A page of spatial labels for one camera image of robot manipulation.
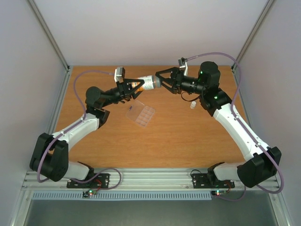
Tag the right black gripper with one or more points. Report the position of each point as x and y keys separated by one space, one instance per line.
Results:
x=177 y=74

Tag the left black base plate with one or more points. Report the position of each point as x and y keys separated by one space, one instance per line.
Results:
x=102 y=181

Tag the left small circuit board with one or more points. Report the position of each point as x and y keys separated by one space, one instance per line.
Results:
x=89 y=193

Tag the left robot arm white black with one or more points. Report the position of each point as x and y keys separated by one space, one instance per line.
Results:
x=50 y=157

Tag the right aluminium corner post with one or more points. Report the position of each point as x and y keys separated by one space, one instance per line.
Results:
x=258 y=23

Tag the small white pill bottle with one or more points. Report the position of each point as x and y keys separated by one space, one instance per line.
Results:
x=193 y=104

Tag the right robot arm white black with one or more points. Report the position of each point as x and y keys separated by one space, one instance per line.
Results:
x=261 y=160

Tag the clear plastic pill organizer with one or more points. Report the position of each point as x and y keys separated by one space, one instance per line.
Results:
x=140 y=113

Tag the left aluminium corner post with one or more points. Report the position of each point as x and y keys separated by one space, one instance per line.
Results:
x=36 y=11

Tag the aluminium front frame rail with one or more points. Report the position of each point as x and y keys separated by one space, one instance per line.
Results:
x=137 y=179

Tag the orange pill bottle grey cap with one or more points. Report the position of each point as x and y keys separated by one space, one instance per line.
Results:
x=150 y=82

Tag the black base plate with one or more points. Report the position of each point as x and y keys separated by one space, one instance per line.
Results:
x=102 y=181
x=203 y=180

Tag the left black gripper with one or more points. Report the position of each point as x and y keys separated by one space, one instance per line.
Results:
x=125 y=89

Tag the right small circuit board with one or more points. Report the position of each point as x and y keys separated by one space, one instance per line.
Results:
x=219 y=192

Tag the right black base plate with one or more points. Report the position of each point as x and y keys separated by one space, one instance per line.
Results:
x=203 y=180

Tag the aluminium corner post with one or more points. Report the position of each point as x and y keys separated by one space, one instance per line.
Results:
x=258 y=23
x=36 y=11

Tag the grey slotted cable duct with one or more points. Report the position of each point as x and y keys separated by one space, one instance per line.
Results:
x=124 y=195

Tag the small circuit board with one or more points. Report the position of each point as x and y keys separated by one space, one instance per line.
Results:
x=219 y=192
x=89 y=193

